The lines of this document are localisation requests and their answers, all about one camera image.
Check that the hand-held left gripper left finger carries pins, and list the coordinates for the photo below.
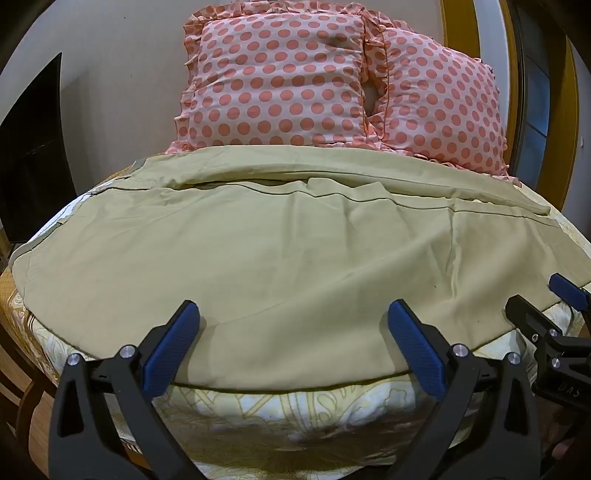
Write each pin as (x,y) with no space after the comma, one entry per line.
(170,353)

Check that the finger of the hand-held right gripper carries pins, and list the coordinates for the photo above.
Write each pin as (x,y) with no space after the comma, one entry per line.
(565,287)
(526,316)

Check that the dark wooden bed frame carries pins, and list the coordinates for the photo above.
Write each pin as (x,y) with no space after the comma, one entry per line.
(18,397)

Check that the floral yellow bed sheet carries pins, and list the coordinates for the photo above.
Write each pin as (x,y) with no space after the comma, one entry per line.
(277,420)

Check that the dark wooden cabinet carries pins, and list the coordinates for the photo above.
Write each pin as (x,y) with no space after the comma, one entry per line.
(37,161)

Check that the pink polka dot pillow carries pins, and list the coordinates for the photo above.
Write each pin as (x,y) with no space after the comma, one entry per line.
(438,101)
(277,78)

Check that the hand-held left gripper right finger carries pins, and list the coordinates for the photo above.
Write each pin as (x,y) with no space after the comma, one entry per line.
(415,353)

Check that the yellow door frame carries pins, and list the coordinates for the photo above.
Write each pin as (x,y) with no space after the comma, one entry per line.
(558,92)

